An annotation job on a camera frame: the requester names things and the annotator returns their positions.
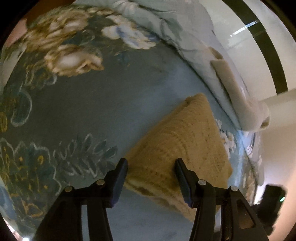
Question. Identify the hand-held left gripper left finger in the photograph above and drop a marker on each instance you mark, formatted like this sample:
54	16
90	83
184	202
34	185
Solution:
120	180

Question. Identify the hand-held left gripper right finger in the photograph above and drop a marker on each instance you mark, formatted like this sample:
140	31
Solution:
185	183

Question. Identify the tan knitted cloth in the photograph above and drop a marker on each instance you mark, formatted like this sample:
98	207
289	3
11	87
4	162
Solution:
185	139

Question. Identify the blue floral bed sheet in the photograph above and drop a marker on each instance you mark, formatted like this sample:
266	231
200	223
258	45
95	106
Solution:
104	104

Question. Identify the grey and white garment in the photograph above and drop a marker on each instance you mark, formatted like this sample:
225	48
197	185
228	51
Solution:
231	88

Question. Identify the light blue floral quilt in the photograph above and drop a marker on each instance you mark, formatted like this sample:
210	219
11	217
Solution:
185	30

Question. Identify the white wardrobe with dark stripe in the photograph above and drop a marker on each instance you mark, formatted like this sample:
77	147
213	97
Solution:
254	46

